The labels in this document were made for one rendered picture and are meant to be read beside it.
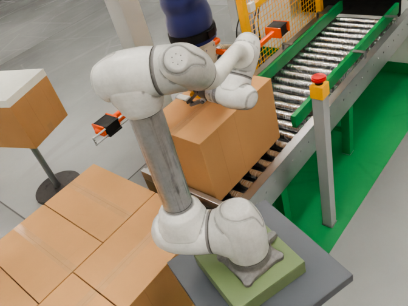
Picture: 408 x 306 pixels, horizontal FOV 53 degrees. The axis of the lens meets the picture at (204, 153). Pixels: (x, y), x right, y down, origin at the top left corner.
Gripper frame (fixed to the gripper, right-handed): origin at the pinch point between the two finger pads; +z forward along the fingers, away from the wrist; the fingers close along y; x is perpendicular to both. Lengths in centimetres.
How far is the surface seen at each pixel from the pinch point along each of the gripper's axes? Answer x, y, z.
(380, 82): 209, 123, -13
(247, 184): 13, 67, -16
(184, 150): -5.4, 35.5, 2.6
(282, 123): 67, 68, -6
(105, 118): -33.6, -2.3, 8.1
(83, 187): -32, 68, 76
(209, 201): -10, 61, -9
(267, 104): 47, 40, -12
